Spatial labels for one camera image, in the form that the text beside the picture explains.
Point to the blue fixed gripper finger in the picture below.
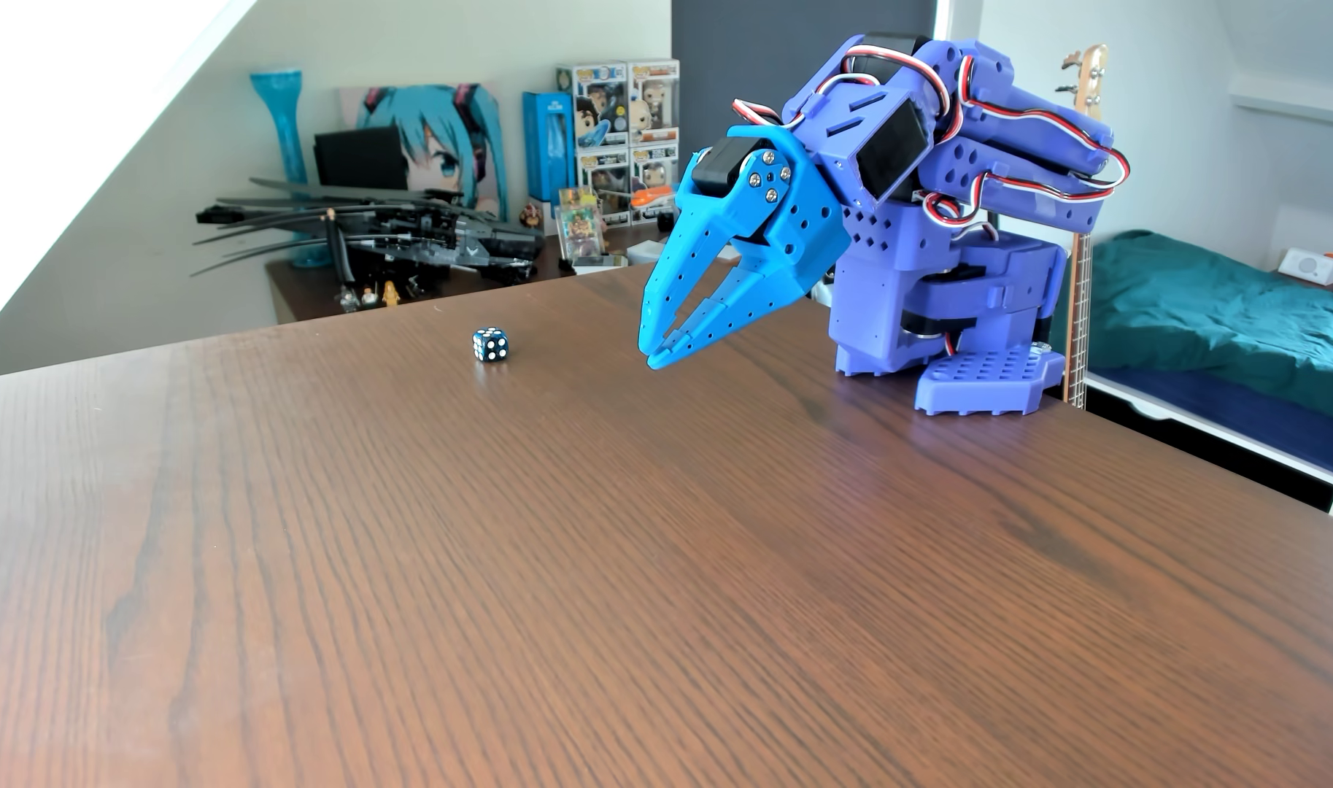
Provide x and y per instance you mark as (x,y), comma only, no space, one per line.
(666,274)

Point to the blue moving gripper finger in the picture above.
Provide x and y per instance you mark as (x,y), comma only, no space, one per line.
(776,208)

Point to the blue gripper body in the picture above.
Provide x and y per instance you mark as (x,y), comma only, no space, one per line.
(794,219)

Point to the blue dice with white pips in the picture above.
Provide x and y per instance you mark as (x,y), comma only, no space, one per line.
(490,345)

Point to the purple blue robot arm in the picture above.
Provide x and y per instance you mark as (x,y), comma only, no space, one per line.
(896,285)

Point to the small white box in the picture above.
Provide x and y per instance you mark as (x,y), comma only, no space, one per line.
(646,252)

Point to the orange white model plane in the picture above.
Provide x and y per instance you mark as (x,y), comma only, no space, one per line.
(650,197)

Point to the clear acrylic character stand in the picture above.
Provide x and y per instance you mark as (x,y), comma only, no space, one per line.
(579,224)

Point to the vinyl figure collectible box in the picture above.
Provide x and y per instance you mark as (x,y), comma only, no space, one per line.
(653,166)
(606,181)
(653,101)
(598,104)

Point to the small brown figurine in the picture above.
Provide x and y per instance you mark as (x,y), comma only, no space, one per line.
(530,216)

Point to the tall blue product box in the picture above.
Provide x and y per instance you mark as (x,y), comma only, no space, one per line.
(546,142)

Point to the black model aircraft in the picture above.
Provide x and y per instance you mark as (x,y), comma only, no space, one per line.
(425,235)

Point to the teal haired anime picture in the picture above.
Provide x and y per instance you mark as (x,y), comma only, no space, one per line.
(442,137)

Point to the wooden neck bass guitar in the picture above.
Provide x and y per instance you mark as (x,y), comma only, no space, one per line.
(1079,317)

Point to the tiny orange minifigure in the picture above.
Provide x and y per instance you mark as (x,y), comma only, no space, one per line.
(390,294)

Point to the tiny grey minifigure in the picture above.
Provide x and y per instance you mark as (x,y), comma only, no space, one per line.
(349,297)

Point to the black rectangular box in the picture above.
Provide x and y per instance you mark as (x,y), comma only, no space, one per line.
(360,159)

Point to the dark brown side desk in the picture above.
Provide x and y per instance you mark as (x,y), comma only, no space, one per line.
(294,290)

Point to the bed with teal blanket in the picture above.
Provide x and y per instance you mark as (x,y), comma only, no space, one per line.
(1224,317)

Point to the tall blue glass vase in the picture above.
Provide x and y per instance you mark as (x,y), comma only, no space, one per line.
(283,120)

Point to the dark blue mattress sheet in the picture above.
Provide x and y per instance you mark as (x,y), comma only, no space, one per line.
(1257,421)

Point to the small white radio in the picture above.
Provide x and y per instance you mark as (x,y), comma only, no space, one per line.
(1310,266)

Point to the white bed frame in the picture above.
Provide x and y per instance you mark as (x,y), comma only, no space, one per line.
(1224,435)

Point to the white wall shelf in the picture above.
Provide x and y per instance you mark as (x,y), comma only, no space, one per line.
(1296,101)

